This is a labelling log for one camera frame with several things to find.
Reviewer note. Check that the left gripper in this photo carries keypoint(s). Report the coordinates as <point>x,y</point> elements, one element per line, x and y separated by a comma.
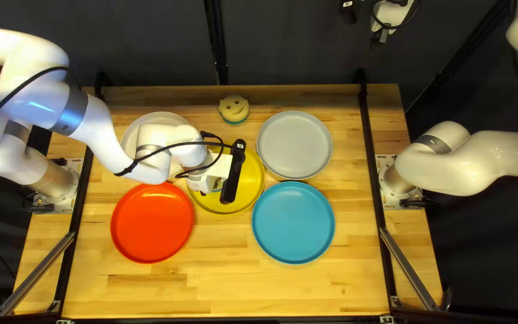
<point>214,173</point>

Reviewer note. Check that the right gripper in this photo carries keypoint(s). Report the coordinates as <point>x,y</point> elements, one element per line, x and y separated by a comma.
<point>391,13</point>

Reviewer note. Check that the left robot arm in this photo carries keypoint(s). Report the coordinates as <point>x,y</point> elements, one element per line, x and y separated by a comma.
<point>106,135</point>

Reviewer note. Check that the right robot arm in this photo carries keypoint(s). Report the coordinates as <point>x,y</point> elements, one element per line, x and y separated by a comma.
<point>466,162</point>

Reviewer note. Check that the yellow round plate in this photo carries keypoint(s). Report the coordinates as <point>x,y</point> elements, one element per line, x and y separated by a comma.
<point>250,180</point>

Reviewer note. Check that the orange round plate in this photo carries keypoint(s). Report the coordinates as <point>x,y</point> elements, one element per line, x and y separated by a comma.
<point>151,225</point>

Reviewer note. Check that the yellow smiling face sponge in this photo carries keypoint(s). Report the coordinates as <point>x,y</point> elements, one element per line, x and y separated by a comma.
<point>234,109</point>

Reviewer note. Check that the grey round plate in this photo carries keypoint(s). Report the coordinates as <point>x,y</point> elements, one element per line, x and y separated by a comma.
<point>151,118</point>
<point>295,144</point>

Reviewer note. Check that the teal round plate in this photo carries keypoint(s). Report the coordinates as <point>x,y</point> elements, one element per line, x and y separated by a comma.
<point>292,222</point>

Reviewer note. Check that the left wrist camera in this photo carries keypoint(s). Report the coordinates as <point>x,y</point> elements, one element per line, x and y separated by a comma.
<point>234,175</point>

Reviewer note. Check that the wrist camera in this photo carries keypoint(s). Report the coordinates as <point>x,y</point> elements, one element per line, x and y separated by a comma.
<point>348,11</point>
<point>234,175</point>

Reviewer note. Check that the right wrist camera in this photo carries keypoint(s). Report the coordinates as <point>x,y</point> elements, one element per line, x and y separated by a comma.
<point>348,11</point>

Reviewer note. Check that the black frame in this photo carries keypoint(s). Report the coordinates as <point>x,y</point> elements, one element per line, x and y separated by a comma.
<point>216,45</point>

